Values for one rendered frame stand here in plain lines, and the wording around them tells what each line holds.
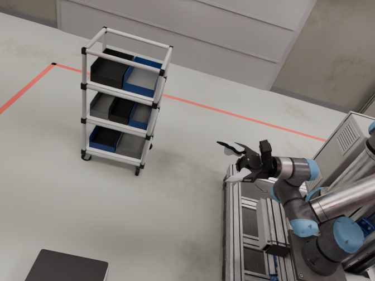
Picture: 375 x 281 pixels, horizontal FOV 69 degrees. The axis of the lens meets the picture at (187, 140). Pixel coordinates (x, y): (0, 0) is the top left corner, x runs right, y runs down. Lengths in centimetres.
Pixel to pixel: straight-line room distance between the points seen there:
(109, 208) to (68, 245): 37
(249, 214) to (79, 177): 134
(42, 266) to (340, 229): 133
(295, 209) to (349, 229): 30
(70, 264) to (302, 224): 112
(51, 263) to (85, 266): 16
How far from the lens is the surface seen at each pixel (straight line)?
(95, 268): 158
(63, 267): 159
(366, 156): 113
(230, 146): 90
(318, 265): 131
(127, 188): 226
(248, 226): 208
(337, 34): 418
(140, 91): 186
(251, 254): 198
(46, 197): 223
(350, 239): 121
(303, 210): 98
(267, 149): 84
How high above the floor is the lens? 180
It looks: 40 degrees down
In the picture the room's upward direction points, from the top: 19 degrees clockwise
